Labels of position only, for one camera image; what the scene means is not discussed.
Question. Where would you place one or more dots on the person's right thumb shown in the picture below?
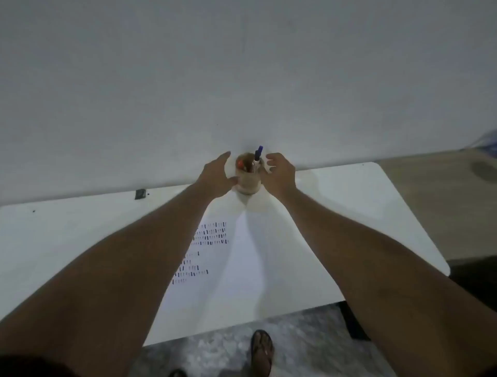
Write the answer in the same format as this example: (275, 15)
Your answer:
(264, 177)

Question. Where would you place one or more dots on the small black clip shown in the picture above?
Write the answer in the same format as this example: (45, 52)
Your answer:
(140, 194)

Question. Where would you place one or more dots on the blue capped pen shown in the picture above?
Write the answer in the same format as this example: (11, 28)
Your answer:
(258, 153)

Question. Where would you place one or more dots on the orange marker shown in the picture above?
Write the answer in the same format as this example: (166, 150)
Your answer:
(240, 162)

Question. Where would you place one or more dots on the person's right hand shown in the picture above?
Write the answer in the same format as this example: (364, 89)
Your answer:
(280, 176)

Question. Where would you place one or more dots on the person's left forearm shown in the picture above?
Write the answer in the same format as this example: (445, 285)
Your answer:
(116, 272)

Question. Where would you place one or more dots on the person's dark clothing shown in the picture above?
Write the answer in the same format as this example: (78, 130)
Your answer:
(31, 367)

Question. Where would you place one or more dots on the person's left thumb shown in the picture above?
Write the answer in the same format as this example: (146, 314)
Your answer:
(231, 181)

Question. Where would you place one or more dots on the person's right forearm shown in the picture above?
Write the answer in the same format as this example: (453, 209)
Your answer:
(380, 279)

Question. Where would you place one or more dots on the person's sandalled foot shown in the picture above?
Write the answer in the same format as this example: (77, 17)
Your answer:
(262, 351)

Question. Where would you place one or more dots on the white printed paper sheet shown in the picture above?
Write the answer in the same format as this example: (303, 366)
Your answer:
(229, 264)

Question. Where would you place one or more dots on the person's left hand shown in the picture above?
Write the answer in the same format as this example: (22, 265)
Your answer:
(212, 179)

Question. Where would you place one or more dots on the beige pen holder cup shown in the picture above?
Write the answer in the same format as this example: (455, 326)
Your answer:
(248, 178)

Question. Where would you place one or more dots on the black table leg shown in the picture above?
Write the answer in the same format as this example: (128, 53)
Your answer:
(355, 322)

